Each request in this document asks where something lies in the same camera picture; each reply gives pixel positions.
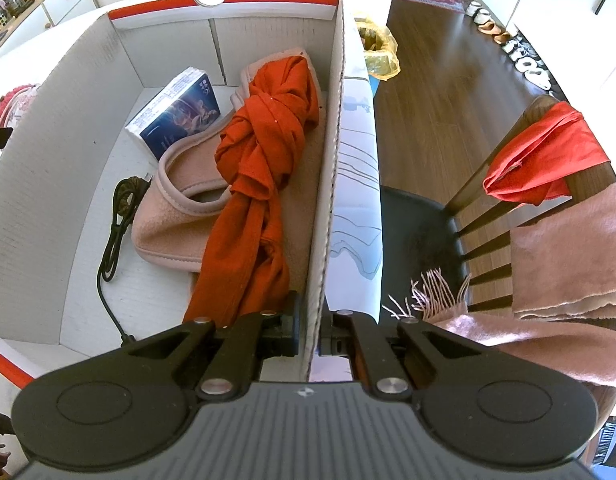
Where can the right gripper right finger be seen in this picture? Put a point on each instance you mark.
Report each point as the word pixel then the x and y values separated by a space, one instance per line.
pixel 357 337

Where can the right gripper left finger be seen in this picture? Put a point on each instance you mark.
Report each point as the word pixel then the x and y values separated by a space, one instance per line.
pixel 233 356

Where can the pink plush toy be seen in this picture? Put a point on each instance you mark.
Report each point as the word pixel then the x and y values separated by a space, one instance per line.
pixel 15 103

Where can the red knotted cloth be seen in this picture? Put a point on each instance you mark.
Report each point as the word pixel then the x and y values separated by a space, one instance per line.
pixel 244 269

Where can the red white cardboard box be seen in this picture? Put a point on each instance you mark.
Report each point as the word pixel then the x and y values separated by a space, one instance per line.
pixel 61 164

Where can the pink fleece pouch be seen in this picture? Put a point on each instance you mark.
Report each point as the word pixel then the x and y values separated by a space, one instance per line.
pixel 173 222

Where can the blue white small box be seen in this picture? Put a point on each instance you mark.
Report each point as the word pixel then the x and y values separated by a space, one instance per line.
pixel 184 106

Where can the near wooden chair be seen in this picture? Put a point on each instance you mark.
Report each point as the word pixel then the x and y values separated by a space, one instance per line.
pixel 469 239

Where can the white drawer cabinet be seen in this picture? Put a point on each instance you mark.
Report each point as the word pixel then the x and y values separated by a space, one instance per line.
pixel 42 10

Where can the pink scarf on chair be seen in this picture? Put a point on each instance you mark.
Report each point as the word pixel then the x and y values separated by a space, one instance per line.
pixel 564 280

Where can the red cloth on chair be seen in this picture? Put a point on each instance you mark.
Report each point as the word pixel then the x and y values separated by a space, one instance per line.
pixel 533 167

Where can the row of shoes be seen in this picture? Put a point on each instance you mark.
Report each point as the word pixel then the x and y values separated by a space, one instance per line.
pixel 516 47

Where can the white wall cabinets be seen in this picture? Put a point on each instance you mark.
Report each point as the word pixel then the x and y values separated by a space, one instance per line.
pixel 575 38

